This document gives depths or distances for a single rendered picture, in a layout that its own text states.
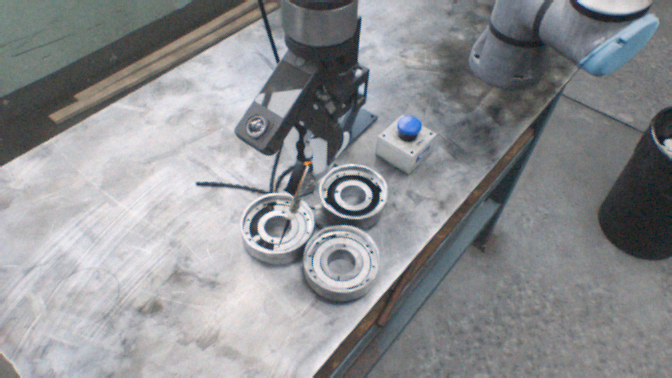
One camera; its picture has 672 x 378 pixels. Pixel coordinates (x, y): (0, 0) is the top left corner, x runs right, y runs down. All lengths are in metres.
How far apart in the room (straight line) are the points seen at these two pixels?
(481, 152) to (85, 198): 0.65
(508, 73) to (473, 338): 0.86
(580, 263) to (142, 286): 1.46
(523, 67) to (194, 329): 0.74
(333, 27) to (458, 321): 1.25
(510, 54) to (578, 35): 0.16
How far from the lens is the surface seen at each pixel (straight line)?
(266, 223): 0.73
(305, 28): 0.49
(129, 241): 0.79
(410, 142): 0.82
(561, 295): 1.77
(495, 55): 1.02
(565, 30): 0.91
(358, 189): 0.77
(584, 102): 2.45
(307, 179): 0.64
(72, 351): 0.73
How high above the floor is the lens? 1.42
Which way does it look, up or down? 51 degrees down
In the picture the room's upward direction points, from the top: 3 degrees clockwise
